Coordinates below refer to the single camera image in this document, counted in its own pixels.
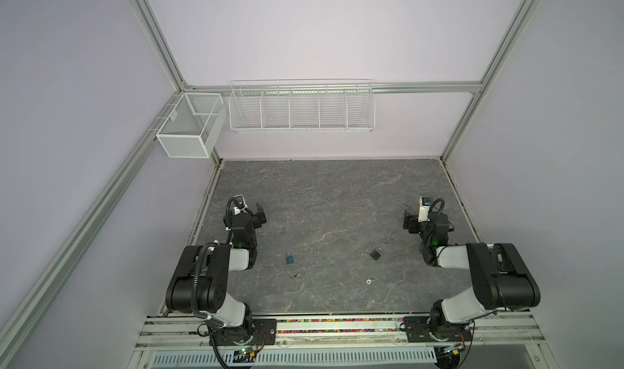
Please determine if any aluminium enclosure frame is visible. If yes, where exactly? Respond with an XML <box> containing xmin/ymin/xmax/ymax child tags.
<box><xmin>1</xmin><ymin>0</ymin><xmax>521</xmax><ymax>368</ymax></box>

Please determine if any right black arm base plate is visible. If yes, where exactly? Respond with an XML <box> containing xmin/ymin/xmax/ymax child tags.
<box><xmin>399</xmin><ymin>315</ymin><xmax>473</xmax><ymax>343</ymax></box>

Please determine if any black padlock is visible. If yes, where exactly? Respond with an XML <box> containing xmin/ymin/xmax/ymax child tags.
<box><xmin>370</xmin><ymin>248</ymin><xmax>383</xmax><ymax>261</ymax></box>

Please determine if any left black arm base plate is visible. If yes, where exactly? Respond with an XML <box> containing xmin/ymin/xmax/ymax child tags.
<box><xmin>211</xmin><ymin>317</ymin><xmax>277</xmax><ymax>346</ymax></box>

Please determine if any white vented cable duct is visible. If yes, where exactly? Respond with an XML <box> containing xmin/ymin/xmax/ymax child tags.
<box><xmin>151</xmin><ymin>346</ymin><xmax>437</xmax><ymax>368</ymax></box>

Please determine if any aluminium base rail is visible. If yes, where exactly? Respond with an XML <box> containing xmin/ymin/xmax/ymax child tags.
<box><xmin>135</xmin><ymin>312</ymin><xmax>546</xmax><ymax>351</ymax></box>

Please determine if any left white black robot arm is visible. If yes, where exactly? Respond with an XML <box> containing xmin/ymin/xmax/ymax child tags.
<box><xmin>165</xmin><ymin>194</ymin><xmax>267</xmax><ymax>336</ymax></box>

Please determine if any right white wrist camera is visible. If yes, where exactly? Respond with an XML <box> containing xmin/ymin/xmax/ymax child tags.
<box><xmin>418</xmin><ymin>197</ymin><xmax>435</xmax><ymax>223</ymax></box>

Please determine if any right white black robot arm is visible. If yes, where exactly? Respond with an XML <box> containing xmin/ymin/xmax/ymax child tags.
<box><xmin>403</xmin><ymin>197</ymin><xmax>541</xmax><ymax>341</ymax></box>

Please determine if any white mesh box basket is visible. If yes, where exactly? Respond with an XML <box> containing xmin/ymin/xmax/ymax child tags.
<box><xmin>156</xmin><ymin>93</ymin><xmax>226</xmax><ymax>159</ymax></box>

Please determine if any white wire shelf basket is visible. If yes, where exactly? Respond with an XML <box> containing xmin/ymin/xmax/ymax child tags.
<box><xmin>229</xmin><ymin>79</ymin><xmax>376</xmax><ymax>133</ymax></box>

